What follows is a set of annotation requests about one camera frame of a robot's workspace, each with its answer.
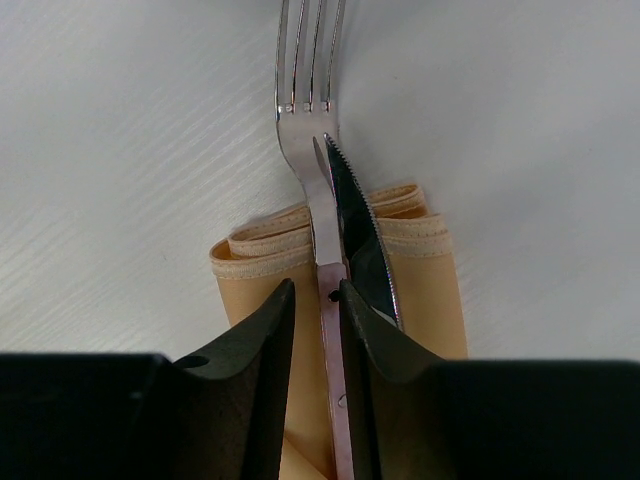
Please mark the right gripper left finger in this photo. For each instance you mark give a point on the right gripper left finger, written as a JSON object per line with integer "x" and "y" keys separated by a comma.
{"x": 217, "y": 413}

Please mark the orange cloth napkin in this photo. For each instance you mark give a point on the orange cloth napkin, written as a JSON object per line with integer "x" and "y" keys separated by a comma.
{"x": 254, "y": 259}

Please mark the pink handled utensil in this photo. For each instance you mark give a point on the pink handled utensil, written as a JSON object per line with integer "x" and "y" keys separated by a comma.
{"x": 368, "y": 263}

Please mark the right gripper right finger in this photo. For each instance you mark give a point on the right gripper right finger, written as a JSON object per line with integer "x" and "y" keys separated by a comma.
{"x": 415, "y": 415}

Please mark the silver fork pink handle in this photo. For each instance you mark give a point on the silver fork pink handle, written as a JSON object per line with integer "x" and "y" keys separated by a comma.
{"x": 305, "y": 114}

